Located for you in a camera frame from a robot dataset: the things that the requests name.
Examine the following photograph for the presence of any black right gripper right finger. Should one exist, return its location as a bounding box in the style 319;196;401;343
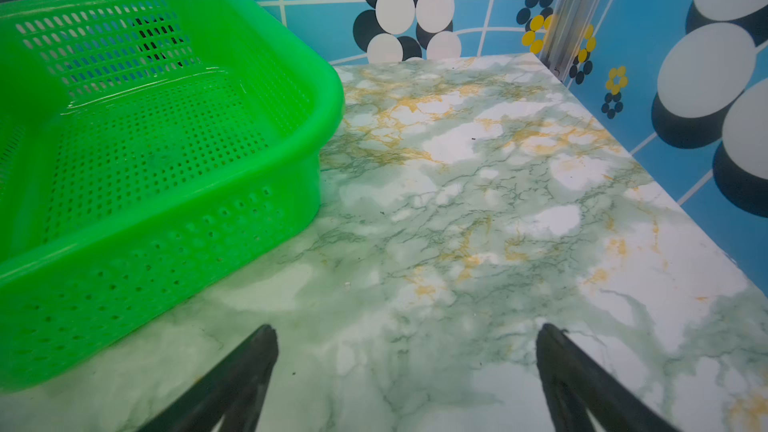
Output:
536;323;676;431

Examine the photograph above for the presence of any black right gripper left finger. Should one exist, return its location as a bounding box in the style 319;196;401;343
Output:
141;324;279;431

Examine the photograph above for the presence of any green plastic perforated basket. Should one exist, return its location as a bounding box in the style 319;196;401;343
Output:
1;0;344;392

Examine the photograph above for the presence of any right rear aluminium frame post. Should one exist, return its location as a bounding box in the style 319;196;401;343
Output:
538;0;600;81

